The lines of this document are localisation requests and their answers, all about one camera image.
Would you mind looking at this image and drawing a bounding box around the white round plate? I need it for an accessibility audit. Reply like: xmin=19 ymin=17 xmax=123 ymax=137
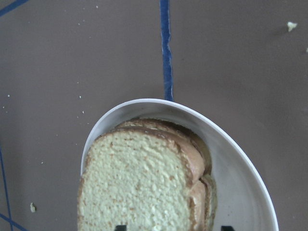
xmin=82 ymin=99 xmax=279 ymax=231

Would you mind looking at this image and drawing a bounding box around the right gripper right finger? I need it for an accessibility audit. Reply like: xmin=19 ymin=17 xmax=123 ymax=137
xmin=221 ymin=226 xmax=235 ymax=231

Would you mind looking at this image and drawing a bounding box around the bread slice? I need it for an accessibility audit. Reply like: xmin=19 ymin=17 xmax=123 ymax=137
xmin=116 ymin=118 xmax=217 ymax=231
xmin=77 ymin=128 xmax=205 ymax=231

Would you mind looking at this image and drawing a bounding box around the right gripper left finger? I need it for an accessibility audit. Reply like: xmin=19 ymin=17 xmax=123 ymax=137
xmin=115 ymin=225 xmax=127 ymax=231

